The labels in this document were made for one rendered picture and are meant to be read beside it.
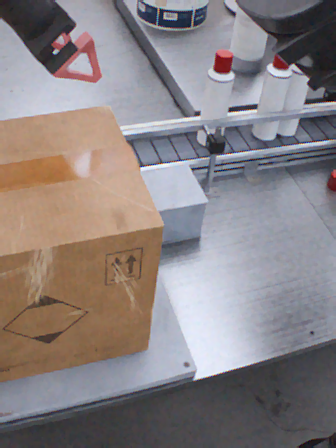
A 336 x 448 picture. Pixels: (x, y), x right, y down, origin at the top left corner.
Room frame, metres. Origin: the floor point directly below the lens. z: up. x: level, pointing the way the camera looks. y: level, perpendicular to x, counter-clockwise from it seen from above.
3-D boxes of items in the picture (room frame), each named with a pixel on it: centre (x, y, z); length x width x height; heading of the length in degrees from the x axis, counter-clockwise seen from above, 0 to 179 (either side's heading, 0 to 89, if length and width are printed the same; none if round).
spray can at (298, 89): (0.98, -0.22, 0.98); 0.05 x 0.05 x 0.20
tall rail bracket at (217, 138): (0.82, -0.06, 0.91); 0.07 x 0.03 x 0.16; 25
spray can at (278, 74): (0.95, -0.17, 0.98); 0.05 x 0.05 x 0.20
